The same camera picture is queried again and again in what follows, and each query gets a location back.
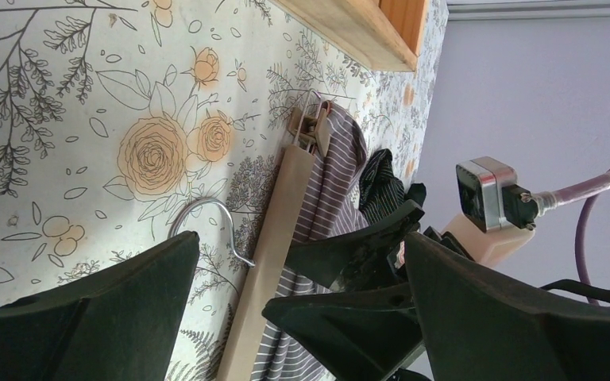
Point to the grey striped underwear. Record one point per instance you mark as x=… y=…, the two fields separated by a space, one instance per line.
x=328 y=210

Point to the wooden clip hanger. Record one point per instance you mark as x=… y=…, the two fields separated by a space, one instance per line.
x=269 y=256

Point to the floral patterned table mat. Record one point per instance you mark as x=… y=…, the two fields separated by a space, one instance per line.
x=116 y=114

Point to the wooden clothes rack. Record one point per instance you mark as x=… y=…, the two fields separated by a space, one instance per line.
x=379 y=35

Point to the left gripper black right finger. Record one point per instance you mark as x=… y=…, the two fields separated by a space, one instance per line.
x=479 y=324

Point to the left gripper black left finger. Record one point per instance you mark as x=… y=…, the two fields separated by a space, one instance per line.
x=119 y=323

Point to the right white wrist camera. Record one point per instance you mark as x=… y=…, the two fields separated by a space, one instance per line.
x=484 y=230

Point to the black underwear orange trim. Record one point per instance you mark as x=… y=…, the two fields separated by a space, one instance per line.
x=382 y=193

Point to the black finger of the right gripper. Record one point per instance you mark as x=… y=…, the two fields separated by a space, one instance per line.
x=358 y=335
x=360 y=260

